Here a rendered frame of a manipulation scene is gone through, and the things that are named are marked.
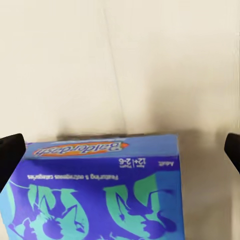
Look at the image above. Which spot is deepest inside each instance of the bed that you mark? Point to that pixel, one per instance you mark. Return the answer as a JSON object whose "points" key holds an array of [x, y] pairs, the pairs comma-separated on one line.
{"points": [[74, 70]]}

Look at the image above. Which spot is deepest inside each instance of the board game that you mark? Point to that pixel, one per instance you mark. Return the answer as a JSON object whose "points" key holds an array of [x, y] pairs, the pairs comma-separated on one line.
{"points": [[124, 188]]}

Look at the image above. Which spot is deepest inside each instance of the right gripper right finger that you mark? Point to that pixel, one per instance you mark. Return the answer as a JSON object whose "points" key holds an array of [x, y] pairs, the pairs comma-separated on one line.
{"points": [[232, 149]]}

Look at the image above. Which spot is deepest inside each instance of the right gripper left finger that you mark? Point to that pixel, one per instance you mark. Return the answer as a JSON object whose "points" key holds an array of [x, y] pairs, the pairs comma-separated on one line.
{"points": [[12, 150]]}

